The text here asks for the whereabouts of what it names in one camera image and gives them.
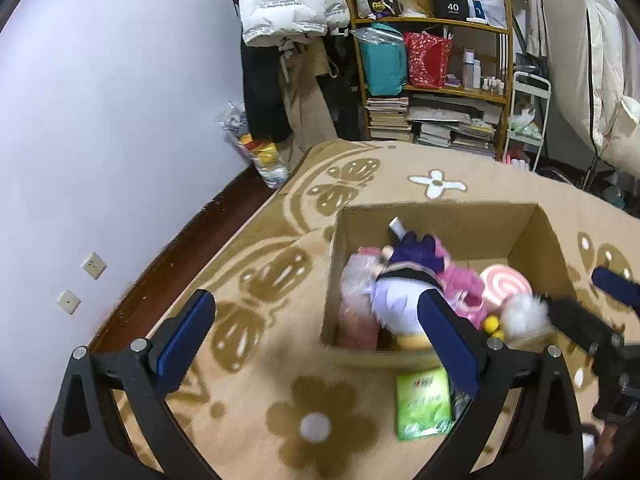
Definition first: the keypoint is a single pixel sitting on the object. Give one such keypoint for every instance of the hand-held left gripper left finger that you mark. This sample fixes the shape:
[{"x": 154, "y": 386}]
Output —
[{"x": 185, "y": 340}]

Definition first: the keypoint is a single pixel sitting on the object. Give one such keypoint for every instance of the red patterned bag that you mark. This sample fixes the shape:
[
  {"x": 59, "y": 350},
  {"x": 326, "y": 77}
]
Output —
[{"x": 425, "y": 60}]

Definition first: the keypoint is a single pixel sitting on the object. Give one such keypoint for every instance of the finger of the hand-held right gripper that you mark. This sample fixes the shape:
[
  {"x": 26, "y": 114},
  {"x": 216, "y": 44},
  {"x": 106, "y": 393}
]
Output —
[
  {"x": 615, "y": 285},
  {"x": 580, "y": 322}
]

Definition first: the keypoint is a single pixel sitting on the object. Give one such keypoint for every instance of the silver packet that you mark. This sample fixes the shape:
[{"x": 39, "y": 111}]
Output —
[{"x": 397, "y": 225}]

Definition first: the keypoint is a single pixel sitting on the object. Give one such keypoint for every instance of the light green cloth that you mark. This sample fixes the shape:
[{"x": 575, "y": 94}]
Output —
[{"x": 525, "y": 130}]

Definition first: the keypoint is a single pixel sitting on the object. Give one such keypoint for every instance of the brown white plush animal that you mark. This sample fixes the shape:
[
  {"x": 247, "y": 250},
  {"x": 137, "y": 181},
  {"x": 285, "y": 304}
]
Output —
[{"x": 522, "y": 110}]

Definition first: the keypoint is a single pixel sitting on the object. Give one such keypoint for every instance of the tall white cosmetic bottle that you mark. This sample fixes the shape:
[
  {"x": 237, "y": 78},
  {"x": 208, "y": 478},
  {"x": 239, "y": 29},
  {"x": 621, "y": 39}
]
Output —
[{"x": 468, "y": 70}]

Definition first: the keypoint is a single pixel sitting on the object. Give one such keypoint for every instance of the beige printed blanket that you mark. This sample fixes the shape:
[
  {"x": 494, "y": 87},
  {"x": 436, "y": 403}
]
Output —
[{"x": 280, "y": 360}]

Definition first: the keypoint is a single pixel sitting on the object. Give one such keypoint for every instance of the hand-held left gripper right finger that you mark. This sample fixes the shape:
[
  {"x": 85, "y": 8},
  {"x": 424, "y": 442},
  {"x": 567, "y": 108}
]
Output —
[{"x": 450, "y": 340}]

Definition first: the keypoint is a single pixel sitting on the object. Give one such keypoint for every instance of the pink swirl lollipop toy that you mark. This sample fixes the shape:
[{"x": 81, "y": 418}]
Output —
[{"x": 505, "y": 282}]

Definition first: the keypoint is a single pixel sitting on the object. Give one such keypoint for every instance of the wooden shelf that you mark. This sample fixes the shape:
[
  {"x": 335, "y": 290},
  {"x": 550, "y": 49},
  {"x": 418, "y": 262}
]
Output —
[{"x": 465, "y": 92}]

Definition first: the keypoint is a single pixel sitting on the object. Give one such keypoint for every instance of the white fluffy plush ball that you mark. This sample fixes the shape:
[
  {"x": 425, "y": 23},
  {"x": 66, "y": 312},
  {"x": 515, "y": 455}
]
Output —
[{"x": 522, "y": 315}]

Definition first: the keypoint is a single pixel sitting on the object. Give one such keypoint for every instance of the white trolley cart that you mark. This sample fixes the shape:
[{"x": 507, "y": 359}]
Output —
[{"x": 532, "y": 77}]

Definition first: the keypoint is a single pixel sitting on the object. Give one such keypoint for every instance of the white puffer jacket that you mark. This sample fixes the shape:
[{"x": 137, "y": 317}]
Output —
[{"x": 285, "y": 5}]

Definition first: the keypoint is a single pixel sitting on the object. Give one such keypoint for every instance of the green tissue pack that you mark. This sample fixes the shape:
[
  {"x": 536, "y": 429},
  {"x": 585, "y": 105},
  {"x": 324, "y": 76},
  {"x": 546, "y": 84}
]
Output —
[{"x": 422, "y": 405}]

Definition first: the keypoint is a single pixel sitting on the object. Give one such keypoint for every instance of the clear bag of snacks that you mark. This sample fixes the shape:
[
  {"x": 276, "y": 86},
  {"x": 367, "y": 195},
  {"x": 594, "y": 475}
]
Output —
[{"x": 260, "y": 155}]

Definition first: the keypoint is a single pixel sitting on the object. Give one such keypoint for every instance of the pink plush bear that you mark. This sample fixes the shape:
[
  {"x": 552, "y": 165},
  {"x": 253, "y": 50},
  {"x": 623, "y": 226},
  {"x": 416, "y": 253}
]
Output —
[{"x": 457, "y": 280}]

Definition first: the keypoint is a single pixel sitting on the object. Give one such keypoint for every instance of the black box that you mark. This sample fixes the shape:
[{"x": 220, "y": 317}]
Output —
[{"x": 451, "y": 5}]

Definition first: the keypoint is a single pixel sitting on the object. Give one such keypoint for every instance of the cardboard box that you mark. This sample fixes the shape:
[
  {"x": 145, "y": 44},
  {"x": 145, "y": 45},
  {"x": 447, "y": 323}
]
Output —
[{"x": 450, "y": 230}]

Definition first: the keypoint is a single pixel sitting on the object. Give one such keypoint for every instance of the stack of books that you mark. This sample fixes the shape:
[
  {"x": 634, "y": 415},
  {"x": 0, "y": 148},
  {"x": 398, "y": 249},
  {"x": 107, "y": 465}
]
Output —
[{"x": 387, "y": 120}]

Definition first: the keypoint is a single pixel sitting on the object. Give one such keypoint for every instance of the teal bag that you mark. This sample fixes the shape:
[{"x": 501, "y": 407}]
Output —
[{"x": 382, "y": 67}]

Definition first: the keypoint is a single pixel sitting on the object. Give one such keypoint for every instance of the white wall socket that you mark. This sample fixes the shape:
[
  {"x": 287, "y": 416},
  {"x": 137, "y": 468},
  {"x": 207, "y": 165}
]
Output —
[
  {"x": 94, "y": 265},
  {"x": 68, "y": 301}
]

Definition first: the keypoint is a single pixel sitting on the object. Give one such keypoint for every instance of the pile of magazines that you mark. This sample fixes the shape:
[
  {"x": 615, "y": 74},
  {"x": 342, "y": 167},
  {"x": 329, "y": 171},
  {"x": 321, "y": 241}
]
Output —
[{"x": 455, "y": 130}]

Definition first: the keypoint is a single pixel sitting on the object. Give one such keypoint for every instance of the beige trousers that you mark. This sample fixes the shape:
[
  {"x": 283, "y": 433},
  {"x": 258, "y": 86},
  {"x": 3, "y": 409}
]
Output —
[{"x": 310, "y": 110}]

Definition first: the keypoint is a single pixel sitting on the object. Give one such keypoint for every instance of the pink items in cart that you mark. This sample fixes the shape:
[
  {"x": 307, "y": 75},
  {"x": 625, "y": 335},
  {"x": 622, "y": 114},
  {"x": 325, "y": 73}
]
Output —
[{"x": 517, "y": 162}]

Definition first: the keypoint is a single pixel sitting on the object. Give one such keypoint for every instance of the yellow plush toy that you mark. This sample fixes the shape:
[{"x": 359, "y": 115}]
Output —
[{"x": 492, "y": 325}]

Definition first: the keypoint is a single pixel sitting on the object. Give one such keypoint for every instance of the pink plastic packet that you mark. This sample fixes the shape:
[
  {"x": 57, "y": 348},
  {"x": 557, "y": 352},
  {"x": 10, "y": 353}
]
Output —
[{"x": 357, "y": 285}]

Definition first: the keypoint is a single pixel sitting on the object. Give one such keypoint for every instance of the black coat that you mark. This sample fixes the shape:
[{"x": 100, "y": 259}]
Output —
[{"x": 262, "y": 100}]

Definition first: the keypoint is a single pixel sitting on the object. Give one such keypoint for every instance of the purple plush doll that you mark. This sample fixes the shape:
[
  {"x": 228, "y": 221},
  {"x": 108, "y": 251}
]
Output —
[{"x": 400, "y": 300}]

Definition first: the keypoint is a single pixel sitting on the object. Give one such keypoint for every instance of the row of small bottles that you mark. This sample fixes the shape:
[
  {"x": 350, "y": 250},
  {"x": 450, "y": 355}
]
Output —
[{"x": 491, "y": 85}]

